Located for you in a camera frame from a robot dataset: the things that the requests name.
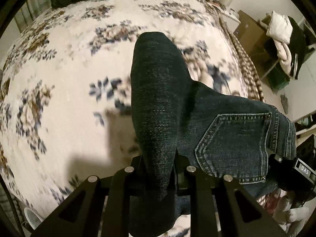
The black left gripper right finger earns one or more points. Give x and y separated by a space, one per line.
219 206

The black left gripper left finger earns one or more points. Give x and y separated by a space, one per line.
98 207

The dark blue denim pants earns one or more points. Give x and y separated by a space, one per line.
219 134

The white gloved right hand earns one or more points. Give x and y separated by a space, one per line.
291 220

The floral cream bed blanket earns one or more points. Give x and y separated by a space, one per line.
66 92

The black garment on chair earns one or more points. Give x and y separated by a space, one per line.
298 49

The white padded jacket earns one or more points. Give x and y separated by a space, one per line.
280 30

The brown cardboard box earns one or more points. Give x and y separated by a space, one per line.
250 33

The white bedside cabinet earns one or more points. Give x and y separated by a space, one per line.
231 20

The metal frame chair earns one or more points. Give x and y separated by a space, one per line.
270 66

